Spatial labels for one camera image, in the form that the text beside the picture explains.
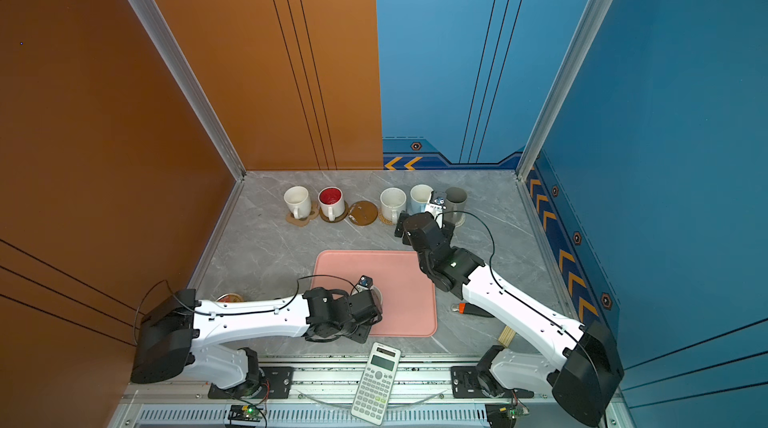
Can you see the glossy brown wooden coaster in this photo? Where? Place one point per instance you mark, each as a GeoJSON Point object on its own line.
{"type": "Point", "coordinates": [363, 213]}

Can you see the circuit board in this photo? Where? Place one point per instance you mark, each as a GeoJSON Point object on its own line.
{"type": "Point", "coordinates": [504, 415]}
{"type": "Point", "coordinates": [246, 415]}

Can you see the white mug purple handle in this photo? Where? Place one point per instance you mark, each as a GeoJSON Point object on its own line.
{"type": "Point", "coordinates": [377, 295]}

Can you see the red inside mug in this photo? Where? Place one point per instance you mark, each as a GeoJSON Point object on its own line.
{"type": "Point", "coordinates": [331, 201]}

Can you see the white calculator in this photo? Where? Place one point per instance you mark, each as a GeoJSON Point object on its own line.
{"type": "Point", "coordinates": [376, 384]}

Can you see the light blue mug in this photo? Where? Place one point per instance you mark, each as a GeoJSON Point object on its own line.
{"type": "Point", "coordinates": [420, 196]}

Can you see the cream mug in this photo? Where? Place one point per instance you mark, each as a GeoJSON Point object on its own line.
{"type": "Point", "coordinates": [392, 201]}

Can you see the woven rattan coaster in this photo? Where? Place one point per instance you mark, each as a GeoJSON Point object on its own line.
{"type": "Point", "coordinates": [387, 221]}

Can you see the aluminium frame post left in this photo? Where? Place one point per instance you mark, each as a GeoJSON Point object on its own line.
{"type": "Point", "coordinates": [160, 33]}

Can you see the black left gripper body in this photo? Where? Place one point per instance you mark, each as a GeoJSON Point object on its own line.
{"type": "Point", "coordinates": [360, 333]}

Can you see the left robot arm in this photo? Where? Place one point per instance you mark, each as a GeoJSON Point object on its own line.
{"type": "Point", "coordinates": [187, 338]}

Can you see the aluminium frame post right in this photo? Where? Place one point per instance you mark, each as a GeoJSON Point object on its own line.
{"type": "Point", "coordinates": [584, 35]}

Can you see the left circuit board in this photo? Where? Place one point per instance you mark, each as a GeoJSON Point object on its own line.
{"type": "Point", "coordinates": [246, 415]}

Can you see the grey mug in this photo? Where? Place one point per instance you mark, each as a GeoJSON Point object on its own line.
{"type": "Point", "coordinates": [456, 199]}

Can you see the cork paw print coaster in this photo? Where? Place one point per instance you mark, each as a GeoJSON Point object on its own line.
{"type": "Point", "coordinates": [301, 222]}

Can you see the small wooden block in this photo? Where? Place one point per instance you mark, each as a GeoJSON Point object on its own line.
{"type": "Point", "coordinates": [507, 336]}

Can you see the aluminium frame post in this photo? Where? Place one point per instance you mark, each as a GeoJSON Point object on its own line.
{"type": "Point", "coordinates": [584, 35]}
{"type": "Point", "coordinates": [160, 33]}

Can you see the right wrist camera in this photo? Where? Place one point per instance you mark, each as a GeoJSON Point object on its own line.
{"type": "Point", "coordinates": [437, 206]}

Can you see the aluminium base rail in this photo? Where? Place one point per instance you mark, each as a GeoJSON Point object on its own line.
{"type": "Point", "coordinates": [343, 393]}

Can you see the red round tin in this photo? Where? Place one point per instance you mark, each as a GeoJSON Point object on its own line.
{"type": "Point", "coordinates": [230, 298]}

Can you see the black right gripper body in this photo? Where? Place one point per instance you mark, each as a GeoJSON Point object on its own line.
{"type": "Point", "coordinates": [400, 225]}

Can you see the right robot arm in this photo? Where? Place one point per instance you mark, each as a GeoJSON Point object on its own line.
{"type": "Point", "coordinates": [584, 367]}

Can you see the matte brown wooden coaster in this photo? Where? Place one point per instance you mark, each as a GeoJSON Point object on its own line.
{"type": "Point", "coordinates": [337, 218]}

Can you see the orange black utility knife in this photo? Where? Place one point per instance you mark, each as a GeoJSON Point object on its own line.
{"type": "Point", "coordinates": [470, 309]}

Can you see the right circuit board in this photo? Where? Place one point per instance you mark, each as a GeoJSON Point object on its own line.
{"type": "Point", "coordinates": [504, 415]}

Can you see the pink tray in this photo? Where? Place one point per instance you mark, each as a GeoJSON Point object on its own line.
{"type": "Point", "coordinates": [408, 296]}

